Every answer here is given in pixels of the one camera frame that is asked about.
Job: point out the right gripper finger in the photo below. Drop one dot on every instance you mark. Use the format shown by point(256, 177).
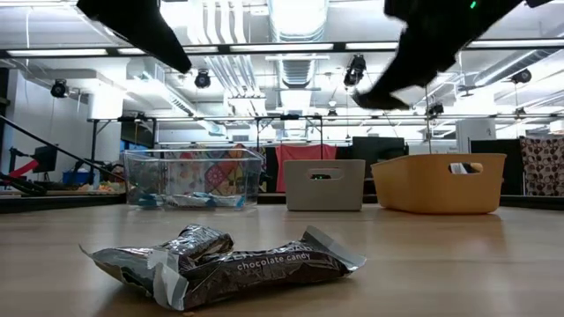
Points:
point(381, 99)

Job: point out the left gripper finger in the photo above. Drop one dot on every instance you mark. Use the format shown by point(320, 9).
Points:
point(141, 26)

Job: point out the brown silver chocolate bar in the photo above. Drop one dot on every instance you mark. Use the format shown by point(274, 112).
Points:
point(458, 168)
point(264, 268)
point(202, 242)

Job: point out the blue white candy bar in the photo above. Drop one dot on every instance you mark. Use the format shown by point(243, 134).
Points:
point(180, 202)
point(147, 201)
point(231, 202)
point(205, 202)

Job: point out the black monitor on arm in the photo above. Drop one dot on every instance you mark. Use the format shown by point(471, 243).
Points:
point(46, 159)

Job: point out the black ceiling spotlight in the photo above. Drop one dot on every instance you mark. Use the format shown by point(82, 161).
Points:
point(202, 80)
point(522, 75)
point(58, 89)
point(354, 70)
point(436, 109)

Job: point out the black monitor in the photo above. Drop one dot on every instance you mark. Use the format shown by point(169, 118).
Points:
point(379, 149)

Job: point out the thin vertical rod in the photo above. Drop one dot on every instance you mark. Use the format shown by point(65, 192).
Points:
point(426, 132)

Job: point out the black overhead light bar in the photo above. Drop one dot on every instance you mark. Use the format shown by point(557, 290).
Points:
point(339, 46)

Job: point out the white ceiling pipes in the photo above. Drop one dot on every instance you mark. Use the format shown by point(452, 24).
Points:
point(229, 26)

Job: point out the white box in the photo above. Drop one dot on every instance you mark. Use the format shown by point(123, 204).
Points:
point(105, 108)

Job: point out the orange red cloth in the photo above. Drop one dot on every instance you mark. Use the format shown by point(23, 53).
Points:
point(304, 154)

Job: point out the black backdrop stand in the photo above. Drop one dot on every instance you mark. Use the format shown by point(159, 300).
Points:
point(286, 117)

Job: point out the yellow plastic basket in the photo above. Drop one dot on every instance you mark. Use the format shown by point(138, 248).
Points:
point(418, 189)

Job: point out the white column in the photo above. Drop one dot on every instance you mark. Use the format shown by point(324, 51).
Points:
point(476, 136)

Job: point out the black panel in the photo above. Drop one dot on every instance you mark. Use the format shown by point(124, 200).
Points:
point(493, 146)

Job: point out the grey plastic basket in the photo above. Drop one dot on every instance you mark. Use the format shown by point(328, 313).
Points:
point(299, 193)

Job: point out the black slanted bar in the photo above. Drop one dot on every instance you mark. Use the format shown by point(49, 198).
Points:
point(66, 151)

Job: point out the colourful patchwork quilt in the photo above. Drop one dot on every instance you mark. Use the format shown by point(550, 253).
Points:
point(240, 148)

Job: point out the white floral cloth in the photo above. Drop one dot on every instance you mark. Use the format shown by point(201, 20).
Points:
point(185, 176)

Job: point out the clear plastic bin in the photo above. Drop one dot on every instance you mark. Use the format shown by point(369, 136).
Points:
point(194, 176)

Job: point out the blue box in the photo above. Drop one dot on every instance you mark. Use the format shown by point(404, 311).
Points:
point(77, 177)

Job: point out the brown white dotted cloth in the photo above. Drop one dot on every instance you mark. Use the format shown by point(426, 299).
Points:
point(544, 167)

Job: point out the red bar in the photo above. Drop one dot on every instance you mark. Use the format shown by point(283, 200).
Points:
point(24, 169)

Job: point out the silver ventilation duct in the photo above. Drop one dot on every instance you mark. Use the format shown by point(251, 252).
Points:
point(297, 72)

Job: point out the black aluminium table frame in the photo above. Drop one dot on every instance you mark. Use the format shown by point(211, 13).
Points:
point(66, 203)

